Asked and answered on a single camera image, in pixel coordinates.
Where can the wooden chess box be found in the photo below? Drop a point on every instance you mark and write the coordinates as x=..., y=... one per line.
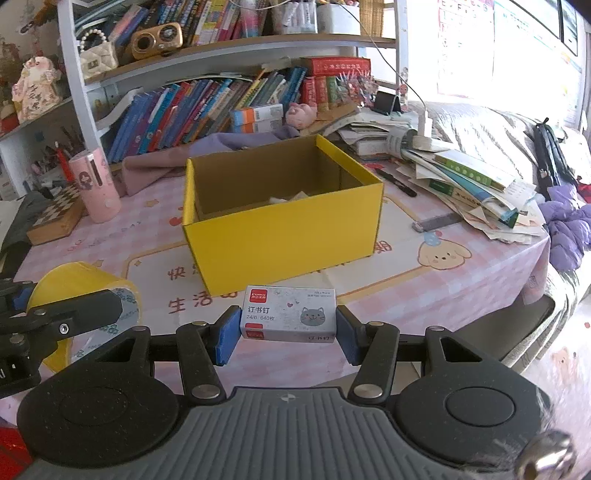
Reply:
x=55, y=219

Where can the clear pen container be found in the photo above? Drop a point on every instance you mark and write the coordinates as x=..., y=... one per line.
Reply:
x=295, y=18

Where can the row of upright shelf books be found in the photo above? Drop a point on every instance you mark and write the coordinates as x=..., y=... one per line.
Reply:
x=207, y=21

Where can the black phone stand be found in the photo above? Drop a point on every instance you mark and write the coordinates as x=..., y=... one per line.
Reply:
x=385, y=104

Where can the pink and purple cloth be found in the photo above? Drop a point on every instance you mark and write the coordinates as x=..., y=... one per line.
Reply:
x=152, y=170

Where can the grey cat staple box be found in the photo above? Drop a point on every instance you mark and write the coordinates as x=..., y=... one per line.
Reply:
x=286, y=314

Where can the orange blue white carton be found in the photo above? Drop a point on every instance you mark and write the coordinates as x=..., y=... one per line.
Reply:
x=258, y=127
x=258, y=112

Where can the pale chart wall poster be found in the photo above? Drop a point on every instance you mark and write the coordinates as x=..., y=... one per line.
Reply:
x=535, y=60

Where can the pink cylindrical desk device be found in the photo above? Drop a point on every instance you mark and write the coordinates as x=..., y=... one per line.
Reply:
x=97, y=194

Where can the alphabet wall poster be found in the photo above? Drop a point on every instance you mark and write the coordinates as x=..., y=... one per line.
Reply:
x=466, y=46

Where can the black bag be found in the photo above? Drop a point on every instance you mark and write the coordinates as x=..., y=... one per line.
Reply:
x=554, y=152

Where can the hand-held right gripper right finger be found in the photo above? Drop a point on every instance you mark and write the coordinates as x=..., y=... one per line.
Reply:
x=347, y=339

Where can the white shelf unit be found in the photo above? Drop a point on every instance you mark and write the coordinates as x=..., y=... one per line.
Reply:
x=93, y=129

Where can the pink and blue bottle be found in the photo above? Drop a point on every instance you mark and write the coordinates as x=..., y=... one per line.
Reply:
x=254, y=18

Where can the grey patterned sofa blanket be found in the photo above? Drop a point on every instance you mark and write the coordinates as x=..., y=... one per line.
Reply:
x=485, y=134

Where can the colourful acrylic figure stands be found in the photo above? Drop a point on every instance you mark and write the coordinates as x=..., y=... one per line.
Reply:
x=359, y=90

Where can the yellow cardboard box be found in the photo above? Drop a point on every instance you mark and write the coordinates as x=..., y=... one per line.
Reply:
x=277, y=249

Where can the row of small upright books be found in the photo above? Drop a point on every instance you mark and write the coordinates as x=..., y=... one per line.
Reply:
x=321, y=92

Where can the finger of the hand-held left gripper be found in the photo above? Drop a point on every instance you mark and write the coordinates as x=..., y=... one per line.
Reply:
x=21, y=297
x=78, y=314

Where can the pile of papers and books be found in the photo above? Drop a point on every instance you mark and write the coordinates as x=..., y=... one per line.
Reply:
x=461, y=184

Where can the purple jacket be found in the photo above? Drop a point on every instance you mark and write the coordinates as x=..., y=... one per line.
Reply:
x=570, y=226

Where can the cup of pens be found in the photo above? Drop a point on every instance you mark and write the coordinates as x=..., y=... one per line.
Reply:
x=60, y=152

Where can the yellow tape roll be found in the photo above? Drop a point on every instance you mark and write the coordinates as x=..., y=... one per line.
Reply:
x=83, y=277

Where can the black wall frame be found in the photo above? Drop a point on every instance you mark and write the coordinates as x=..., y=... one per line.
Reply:
x=570, y=27

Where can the brown retro radio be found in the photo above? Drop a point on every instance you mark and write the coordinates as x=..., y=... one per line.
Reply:
x=157, y=40

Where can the fluffy white coat sleeve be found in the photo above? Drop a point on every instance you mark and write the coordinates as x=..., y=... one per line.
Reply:
x=547, y=454

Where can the white wall charger adapter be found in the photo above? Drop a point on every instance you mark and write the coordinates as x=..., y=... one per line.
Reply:
x=425, y=124

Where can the black marker pen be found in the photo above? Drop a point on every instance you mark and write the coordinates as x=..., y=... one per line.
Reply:
x=396, y=182

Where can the white quilted pearl handbag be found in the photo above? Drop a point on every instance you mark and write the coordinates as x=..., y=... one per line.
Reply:
x=98, y=57

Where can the pink pig figurine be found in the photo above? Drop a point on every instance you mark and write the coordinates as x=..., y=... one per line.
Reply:
x=37, y=92

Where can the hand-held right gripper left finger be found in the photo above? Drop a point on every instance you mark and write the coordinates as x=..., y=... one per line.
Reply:
x=225, y=339

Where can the pink pig plush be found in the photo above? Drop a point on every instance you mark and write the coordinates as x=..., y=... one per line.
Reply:
x=300, y=115

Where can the dark grey cloth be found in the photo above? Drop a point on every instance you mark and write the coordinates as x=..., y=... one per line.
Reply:
x=23, y=221

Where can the row of leaning books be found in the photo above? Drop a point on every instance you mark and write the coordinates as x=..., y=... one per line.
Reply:
x=184, y=115

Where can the white pen box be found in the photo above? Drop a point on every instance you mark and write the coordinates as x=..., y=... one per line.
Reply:
x=339, y=19

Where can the thick red dictionary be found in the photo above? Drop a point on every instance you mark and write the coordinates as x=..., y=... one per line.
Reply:
x=334, y=66

